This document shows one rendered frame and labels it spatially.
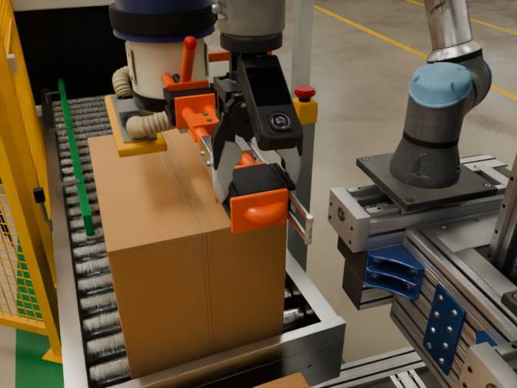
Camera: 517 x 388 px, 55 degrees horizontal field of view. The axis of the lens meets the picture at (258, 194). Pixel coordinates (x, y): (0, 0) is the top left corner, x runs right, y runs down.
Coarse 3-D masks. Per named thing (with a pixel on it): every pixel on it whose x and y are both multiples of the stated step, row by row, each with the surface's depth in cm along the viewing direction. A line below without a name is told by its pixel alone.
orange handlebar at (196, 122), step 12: (216, 60) 121; (204, 108) 91; (192, 120) 83; (204, 120) 83; (216, 120) 83; (192, 132) 83; (204, 132) 80; (276, 204) 62; (252, 216) 61; (264, 216) 61; (276, 216) 61
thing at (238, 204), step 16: (240, 176) 65; (256, 176) 65; (272, 176) 65; (240, 192) 61; (256, 192) 62; (272, 192) 62; (288, 192) 62; (224, 208) 67; (240, 208) 61; (240, 224) 62; (256, 224) 63; (272, 224) 64
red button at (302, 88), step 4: (296, 88) 162; (300, 88) 162; (304, 88) 162; (308, 88) 162; (312, 88) 162; (296, 92) 160; (300, 92) 160; (304, 92) 159; (308, 92) 159; (312, 92) 160; (300, 96) 160; (304, 96) 159; (308, 96) 159; (312, 96) 161; (300, 100) 162; (304, 100) 162; (308, 100) 162
